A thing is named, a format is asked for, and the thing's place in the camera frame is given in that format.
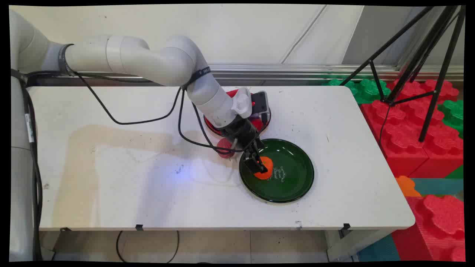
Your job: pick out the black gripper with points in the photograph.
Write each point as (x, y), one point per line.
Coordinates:
(243, 133)

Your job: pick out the orange toy tangerine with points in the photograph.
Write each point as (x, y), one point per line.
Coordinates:
(268, 168)

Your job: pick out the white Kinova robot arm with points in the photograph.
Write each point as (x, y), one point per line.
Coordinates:
(148, 59)

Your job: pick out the pink red round toy fruit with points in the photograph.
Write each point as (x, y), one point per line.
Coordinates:
(223, 147)

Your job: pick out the dark green round plate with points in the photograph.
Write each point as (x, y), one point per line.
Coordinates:
(293, 174)

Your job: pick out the red round plate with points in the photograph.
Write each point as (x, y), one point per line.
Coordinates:
(213, 126)

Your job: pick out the green foam block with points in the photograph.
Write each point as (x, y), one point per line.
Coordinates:
(454, 115)
(362, 89)

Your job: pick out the white table leg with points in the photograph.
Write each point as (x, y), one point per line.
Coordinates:
(352, 244)

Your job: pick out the large red foam block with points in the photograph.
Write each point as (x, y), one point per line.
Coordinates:
(404, 133)

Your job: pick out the orange foam piece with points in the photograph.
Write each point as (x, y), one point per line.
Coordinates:
(406, 186)

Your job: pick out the teal foam mat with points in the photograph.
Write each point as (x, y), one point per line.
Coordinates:
(438, 186)
(378, 250)

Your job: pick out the low red foam block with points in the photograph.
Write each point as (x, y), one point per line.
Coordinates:
(419, 89)

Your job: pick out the red foam block with studs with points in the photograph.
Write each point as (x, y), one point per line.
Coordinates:
(438, 230)

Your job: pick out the small green foam piece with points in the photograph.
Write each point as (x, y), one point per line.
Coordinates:
(457, 173)

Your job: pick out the black tripod stand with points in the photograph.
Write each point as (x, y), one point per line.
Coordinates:
(434, 55)

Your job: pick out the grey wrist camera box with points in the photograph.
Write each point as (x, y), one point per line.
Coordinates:
(259, 102)

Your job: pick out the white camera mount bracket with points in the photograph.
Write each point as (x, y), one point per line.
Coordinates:
(242, 102)

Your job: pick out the aluminium wall rail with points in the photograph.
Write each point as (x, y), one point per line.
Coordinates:
(297, 70)

